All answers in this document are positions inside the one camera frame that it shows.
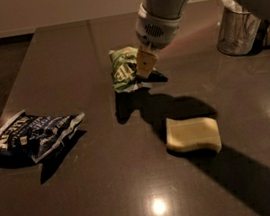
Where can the metal mesh utensil cup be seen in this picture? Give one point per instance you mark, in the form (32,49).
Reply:
(237,30)

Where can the blue salt vinegar chip bag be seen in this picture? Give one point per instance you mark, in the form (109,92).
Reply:
(36,137)

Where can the green jalapeno chip bag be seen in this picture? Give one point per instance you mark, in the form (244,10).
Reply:
(125,79)

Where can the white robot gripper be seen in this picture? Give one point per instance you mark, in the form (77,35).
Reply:
(156,31)

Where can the yellow wavy sponge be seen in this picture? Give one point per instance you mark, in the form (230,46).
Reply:
(193,134)

